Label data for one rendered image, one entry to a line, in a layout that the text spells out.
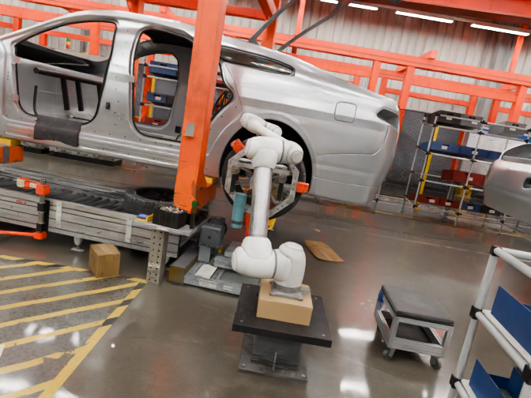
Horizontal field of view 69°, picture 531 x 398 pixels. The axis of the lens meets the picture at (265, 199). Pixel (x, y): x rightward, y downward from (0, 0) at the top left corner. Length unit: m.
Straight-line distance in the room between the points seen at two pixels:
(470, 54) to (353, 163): 10.74
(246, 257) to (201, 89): 1.36
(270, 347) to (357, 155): 1.77
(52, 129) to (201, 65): 1.69
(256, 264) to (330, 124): 1.63
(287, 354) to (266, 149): 1.10
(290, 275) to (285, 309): 0.17
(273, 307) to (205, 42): 1.84
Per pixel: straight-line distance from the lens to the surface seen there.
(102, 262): 3.04
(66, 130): 3.95
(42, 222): 3.61
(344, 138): 3.28
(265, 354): 2.23
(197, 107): 2.88
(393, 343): 2.60
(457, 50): 13.67
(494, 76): 10.30
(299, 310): 2.08
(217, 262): 3.17
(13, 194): 3.77
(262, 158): 2.06
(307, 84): 3.30
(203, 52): 2.91
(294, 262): 2.05
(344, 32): 12.82
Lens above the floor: 1.29
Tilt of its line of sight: 11 degrees down
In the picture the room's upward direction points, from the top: 10 degrees clockwise
